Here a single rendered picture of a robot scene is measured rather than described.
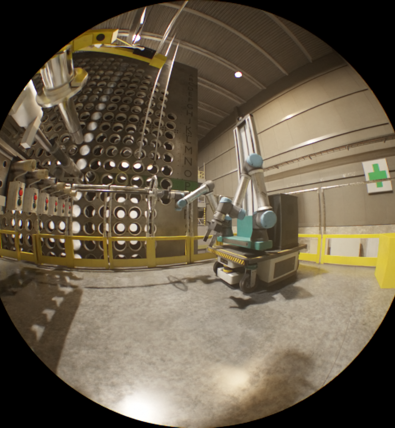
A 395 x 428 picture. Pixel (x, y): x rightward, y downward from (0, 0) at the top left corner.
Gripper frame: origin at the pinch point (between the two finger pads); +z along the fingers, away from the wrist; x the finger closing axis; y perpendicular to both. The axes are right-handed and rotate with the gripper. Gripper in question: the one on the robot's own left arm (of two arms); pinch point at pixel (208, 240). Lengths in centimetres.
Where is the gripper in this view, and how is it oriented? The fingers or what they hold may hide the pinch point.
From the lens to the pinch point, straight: 96.3
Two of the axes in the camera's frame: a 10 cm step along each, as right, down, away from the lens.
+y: -8.8, -4.1, -2.3
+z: -4.2, 9.1, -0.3
